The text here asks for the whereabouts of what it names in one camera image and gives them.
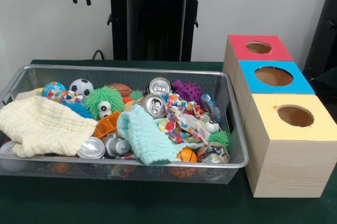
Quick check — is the green covered side table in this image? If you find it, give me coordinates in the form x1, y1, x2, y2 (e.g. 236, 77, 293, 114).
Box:
314, 66, 337, 98

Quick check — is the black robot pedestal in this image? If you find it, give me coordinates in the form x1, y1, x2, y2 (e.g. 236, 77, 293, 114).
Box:
102, 0, 212, 62

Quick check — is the wooden box with three holes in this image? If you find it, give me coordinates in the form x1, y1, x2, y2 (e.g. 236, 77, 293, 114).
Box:
222, 34, 337, 198

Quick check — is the large green fuzzy eyed toy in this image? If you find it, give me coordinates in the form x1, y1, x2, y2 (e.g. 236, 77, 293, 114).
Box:
84, 85, 125, 121

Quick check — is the black flat panel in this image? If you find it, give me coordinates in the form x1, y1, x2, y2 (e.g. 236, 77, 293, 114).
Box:
302, 0, 337, 79

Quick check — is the small orange basketball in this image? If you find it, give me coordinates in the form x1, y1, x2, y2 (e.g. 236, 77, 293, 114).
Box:
176, 147, 198, 163

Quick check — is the light blue waffle cloth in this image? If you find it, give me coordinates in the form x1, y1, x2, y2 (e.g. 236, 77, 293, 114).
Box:
116, 104, 185, 166

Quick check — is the cream waffle cloth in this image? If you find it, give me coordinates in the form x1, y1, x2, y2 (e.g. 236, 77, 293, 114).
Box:
0, 95, 98, 158

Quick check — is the silver drink can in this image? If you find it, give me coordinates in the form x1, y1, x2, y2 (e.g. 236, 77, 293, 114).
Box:
141, 94, 167, 119

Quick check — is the black and white soccer ball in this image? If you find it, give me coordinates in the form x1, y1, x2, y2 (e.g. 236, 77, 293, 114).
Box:
68, 79, 94, 96

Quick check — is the colourful heart print cloth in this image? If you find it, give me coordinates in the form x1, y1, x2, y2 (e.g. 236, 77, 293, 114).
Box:
158, 91, 211, 144

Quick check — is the purple spiky ball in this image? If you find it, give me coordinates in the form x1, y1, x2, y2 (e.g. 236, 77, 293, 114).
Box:
171, 80, 204, 102

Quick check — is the dark green table cloth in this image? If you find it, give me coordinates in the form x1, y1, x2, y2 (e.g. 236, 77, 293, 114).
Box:
0, 59, 337, 224

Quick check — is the silver wire mesh bin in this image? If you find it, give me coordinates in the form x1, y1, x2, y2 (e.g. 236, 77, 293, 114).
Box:
0, 64, 250, 186

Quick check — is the orange plastic toy crate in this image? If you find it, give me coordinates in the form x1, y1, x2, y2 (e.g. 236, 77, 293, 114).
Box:
93, 111, 121, 139

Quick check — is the blue globe print ball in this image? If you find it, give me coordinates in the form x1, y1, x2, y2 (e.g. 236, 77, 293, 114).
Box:
42, 82, 67, 98

